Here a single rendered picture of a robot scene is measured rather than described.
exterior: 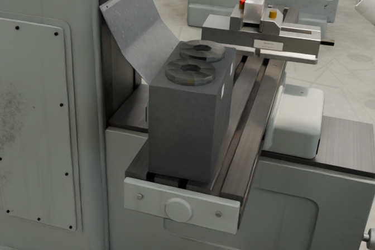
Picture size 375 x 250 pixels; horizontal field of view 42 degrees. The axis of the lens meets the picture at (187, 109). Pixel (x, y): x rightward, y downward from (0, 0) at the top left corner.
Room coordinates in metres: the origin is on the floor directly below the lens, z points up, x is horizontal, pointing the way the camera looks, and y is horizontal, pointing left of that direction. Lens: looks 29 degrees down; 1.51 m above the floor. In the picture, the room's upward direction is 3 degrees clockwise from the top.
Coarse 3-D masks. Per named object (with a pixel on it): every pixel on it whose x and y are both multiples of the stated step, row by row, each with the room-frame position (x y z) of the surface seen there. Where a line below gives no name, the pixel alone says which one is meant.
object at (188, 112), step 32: (192, 64) 0.81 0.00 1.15; (224, 64) 0.85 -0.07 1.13; (160, 96) 0.75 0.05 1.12; (192, 96) 0.73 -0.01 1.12; (224, 96) 0.82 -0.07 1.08; (160, 128) 0.75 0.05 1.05; (192, 128) 0.73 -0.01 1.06; (224, 128) 0.87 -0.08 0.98; (160, 160) 0.75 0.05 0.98; (192, 160) 0.73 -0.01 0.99
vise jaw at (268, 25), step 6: (264, 12) 1.42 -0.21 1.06; (264, 18) 1.36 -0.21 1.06; (270, 18) 1.37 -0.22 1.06; (276, 18) 1.38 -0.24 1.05; (282, 18) 1.45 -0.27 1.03; (264, 24) 1.35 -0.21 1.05; (270, 24) 1.35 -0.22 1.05; (276, 24) 1.34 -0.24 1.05; (264, 30) 1.35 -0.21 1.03; (270, 30) 1.35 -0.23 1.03; (276, 30) 1.34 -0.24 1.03
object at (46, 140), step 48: (0, 0) 1.28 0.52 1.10; (48, 0) 1.25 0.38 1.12; (96, 0) 1.24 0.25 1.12; (0, 48) 1.27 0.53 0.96; (48, 48) 1.23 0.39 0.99; (96, 48) 1.24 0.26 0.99; (0, 96) 1.27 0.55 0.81; (48, 96) 1.23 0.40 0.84; (96, 96) 1.24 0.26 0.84; (0, 144) 1.27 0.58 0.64; (48, 144) 1.23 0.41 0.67; (96, 144) 1.23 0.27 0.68; (0, 192) 1.28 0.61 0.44; (48, 192) 1.23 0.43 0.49; (96, 192) 1.22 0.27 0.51; (0, 240) 1.28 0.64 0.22; (48, 240) 1.24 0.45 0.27; (96, 240) 1.21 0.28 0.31
